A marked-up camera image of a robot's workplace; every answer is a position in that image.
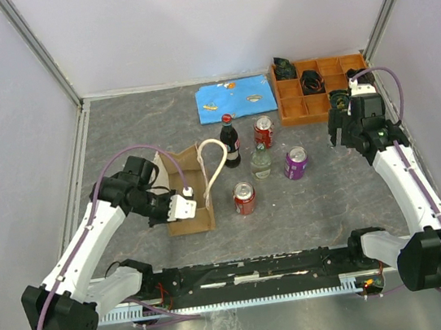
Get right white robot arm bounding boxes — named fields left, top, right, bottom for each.
left=328, top=93, right=441, bottom=291

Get orange wooden divider tray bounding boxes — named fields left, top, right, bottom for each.
left=269, top=54, right=367, bottom=127

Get purple soda can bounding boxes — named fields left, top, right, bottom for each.
left=284, top=146, right=308, bottom=180

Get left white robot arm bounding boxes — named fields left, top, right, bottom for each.
left=21, top=156, right=196, bottom=330

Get aluminium frame post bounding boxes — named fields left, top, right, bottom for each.
left=354, top=0, right=435, bottom=62
left=0, top=0, right=83, bottom=107

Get left aluminium frame post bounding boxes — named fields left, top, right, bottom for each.
left=0, top=0, right=83, bottom=107

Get red cola can far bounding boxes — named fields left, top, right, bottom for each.
left=254, top=115, right=274, bottom=149

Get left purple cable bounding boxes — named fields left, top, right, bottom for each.
left=11, top=137, right=212, bottom=330

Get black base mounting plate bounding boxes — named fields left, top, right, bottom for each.
left=136, top=246, right=379, bottom=309

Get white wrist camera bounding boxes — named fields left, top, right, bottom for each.
left=167, top=187, right=197, bottom=222
left=348, top=77, right=377, bottom=98

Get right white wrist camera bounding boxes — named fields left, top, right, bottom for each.
left=348, top=77, right=377, bottom=98

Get dark rolled band orange accents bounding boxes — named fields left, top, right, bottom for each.
left=299, top=69, right=325, bottom=96

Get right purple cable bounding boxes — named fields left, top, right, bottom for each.
left=326, top=58, right=441, bottom=313

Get purple cable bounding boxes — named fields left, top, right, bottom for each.
left=326, top=58, right=441, bottom=313
left=11, top=137, right=212, bottom=330

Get red cola can near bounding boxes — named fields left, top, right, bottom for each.
left=233, top=182, right=256, bottom=216

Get dark rolled band far-right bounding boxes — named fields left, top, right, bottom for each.
left=344, top=65, right=375, bottom=89

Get right aluminium frame post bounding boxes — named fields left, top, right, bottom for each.
left=354, top=0, right=435, bottom=62

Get blue slotted cable duct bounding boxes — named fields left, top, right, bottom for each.
left=98, top=276, right=363, bottom=326

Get blue space-print cloth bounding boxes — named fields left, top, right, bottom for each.
left=194, top=75, right=277, bottom=125

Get dark rolled band yellow print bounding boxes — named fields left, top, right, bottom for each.
left=328, top=89, right=351, bottom=111

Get cola glass bottle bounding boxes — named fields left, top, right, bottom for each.
left=219, top=113, right=241, bottom=168

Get red cola can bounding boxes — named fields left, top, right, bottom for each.
left=254, top=115, right=274, bottom=149
left=233, top=182, right=256, bottom=216

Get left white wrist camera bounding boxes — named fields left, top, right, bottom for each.
left=167, top=187, right=197, bottom=222

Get clear green-cap glass bottle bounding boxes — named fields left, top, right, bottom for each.
left=250, top=143, right=272, bottom=180

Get dark rolled band far-left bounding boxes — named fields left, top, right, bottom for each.
left=273, top=57, right=297, bottom=81

